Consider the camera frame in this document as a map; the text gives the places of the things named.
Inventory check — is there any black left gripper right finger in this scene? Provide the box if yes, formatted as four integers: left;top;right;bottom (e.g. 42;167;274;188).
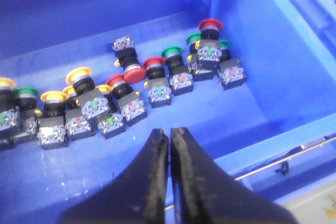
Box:
170;127;297;223

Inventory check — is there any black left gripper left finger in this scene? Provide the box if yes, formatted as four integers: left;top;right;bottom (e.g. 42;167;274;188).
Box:
58;129;169;223

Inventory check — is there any yellow button raised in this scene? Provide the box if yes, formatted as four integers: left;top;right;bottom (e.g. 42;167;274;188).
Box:
66;67;110;125

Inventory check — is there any blue crate holding buttons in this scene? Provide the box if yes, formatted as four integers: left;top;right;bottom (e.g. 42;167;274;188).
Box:
1;0;335;223

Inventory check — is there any yellow button small hidden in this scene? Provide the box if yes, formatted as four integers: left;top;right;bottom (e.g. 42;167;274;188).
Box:
96;84;126;139

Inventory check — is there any red button left of middle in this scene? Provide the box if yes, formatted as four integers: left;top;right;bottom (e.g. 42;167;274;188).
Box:
106;73;148;126

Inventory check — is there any yellow button behind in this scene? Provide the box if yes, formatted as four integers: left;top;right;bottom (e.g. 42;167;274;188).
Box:
63;85;95;141

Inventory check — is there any yellow button front left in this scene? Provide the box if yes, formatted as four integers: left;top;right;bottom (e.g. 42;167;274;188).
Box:
37;91;69;150

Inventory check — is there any green button middle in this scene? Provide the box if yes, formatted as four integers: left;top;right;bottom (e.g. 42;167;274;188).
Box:
161;46;194;96

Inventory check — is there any green button under stack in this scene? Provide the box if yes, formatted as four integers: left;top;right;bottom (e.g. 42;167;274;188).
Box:
186;32;214;81

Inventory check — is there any green button far right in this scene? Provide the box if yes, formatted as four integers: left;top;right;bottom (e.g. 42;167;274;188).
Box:
217;39;246;90

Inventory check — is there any red button on stack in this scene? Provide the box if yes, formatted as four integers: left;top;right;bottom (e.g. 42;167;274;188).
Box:
195;18;223;71

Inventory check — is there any green button left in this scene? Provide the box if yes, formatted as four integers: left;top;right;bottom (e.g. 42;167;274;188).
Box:
11;86;43;144

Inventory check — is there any overturned red button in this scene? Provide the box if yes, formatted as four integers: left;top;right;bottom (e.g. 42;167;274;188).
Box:
112;36;146;84

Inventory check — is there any yellow button far left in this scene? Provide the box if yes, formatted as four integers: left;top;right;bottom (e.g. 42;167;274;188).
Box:
1;77;20;151

